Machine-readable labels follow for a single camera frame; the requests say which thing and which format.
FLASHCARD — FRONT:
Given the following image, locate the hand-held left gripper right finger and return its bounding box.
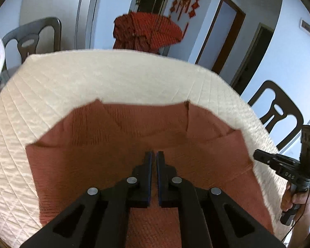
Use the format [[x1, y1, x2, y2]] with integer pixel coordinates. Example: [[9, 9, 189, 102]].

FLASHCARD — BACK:
[[156, 151, 287, 248]]

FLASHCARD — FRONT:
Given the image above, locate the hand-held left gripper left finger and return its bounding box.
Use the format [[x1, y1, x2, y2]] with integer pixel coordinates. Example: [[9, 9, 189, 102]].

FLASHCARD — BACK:
[[20, 151, 153, 248]]

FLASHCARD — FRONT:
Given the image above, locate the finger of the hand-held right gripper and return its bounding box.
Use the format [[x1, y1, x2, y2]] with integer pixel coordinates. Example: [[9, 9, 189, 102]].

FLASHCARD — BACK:
[[253, 149, 285, 171]]

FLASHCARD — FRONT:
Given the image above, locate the rust knit sweater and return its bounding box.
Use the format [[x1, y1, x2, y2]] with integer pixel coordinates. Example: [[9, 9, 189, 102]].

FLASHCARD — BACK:
[[25, 99, 274, 248]]

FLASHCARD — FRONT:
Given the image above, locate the person's right forearm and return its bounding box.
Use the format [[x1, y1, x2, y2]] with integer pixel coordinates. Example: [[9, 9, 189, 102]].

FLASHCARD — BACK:
[[289, 210, 310, 248]]

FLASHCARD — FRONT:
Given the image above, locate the person's right hand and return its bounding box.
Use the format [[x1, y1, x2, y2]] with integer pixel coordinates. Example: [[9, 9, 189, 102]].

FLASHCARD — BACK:
[[281, 180, 310, 219]]

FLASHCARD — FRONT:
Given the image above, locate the brown plastic chair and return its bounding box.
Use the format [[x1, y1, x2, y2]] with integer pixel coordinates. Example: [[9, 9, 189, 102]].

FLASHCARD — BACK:
[[247, 80, 305, 151]]

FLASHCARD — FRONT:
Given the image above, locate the cream quilted mat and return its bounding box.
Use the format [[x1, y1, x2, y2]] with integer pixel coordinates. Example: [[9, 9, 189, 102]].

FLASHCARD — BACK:
[[0, 49, 295, 241]]

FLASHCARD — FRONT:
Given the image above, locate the dark narrow doorway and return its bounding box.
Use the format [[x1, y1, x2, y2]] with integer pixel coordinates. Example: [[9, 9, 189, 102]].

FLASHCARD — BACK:
[[230, 23, 275, 96]]

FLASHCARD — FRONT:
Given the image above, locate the brown wooden door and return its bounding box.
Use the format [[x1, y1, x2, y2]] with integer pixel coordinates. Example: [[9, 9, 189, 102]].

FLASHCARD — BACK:
[[195, 0, 246, 75]]

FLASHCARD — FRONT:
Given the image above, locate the red plaid cloth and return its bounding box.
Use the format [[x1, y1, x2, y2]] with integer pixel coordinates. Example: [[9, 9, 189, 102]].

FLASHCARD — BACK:
[[112, 12, 183, 55]]

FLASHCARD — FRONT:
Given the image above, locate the grey plastic chair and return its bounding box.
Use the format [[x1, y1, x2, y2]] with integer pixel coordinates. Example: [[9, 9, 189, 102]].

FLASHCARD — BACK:
[[0, 17, 62, 83]]

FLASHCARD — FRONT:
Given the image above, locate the black cable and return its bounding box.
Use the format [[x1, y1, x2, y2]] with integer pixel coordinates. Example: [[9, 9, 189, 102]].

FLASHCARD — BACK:
[[281, 183, 310, 241]]

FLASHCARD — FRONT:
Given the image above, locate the brown wall plaque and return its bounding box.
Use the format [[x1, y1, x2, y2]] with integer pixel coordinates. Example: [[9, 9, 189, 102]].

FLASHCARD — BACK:
[[300, 19, 310, 44]]

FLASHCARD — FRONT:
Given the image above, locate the grey metal door frame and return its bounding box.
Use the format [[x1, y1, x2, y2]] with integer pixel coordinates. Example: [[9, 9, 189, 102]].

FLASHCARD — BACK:
[[75, 0, 104, 49]]

